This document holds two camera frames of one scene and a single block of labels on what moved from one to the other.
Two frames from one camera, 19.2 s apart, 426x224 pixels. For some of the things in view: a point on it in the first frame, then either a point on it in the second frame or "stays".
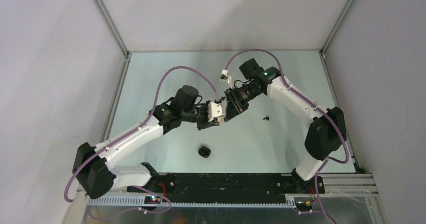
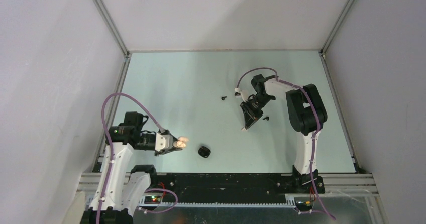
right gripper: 233,108 → 250,115
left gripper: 204,125 → 167,150
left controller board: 153,200 stays
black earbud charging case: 204,151 stays
